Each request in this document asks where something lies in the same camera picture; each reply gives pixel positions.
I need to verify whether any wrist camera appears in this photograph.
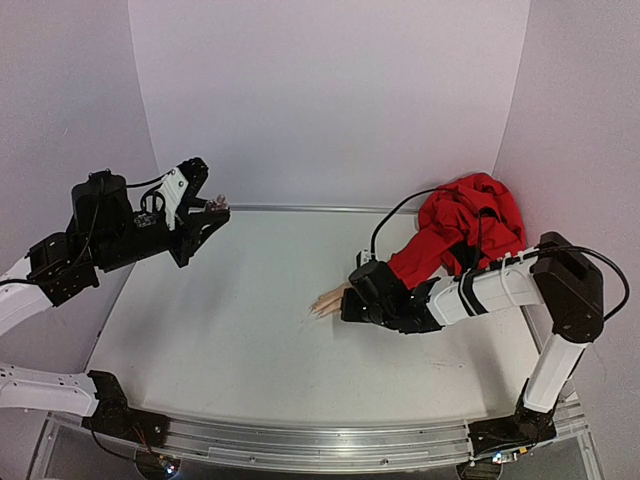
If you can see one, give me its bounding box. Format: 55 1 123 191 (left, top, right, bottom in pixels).
158 167 189 231
355 249 377 268

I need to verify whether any mannequin hand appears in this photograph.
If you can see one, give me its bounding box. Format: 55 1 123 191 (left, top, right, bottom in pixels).
310 283 350 318

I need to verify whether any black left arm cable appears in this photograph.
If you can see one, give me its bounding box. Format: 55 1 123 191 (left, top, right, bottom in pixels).
0 172 174 289

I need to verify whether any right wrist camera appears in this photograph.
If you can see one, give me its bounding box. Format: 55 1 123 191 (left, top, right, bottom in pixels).
355 249 377 268

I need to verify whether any aluminium table edge rail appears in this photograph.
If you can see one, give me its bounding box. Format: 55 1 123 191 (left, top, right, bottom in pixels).
230 203 391 214

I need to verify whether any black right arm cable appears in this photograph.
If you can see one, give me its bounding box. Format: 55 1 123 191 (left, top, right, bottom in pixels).
367 185 631 321

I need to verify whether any red dress cloth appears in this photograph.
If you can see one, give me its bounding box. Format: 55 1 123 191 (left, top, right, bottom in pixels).
388 173 526 289

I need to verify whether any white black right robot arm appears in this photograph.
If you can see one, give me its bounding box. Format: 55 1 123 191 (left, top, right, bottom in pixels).
340 231 605 437

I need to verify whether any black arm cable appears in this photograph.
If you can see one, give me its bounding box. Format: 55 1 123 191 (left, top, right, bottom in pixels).
367 185 631 321
0 172 174 289

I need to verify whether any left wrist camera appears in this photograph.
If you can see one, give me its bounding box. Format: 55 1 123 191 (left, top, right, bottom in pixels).
158 167 189 231

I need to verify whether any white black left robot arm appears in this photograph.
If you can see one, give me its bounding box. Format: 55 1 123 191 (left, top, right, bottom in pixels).
1 157 231 437

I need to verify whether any aluminium front base frame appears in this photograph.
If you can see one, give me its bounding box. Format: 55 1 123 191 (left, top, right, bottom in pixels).
28 400 603 479

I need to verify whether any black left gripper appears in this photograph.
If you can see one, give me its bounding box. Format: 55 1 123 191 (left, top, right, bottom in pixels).
97 198 232 274

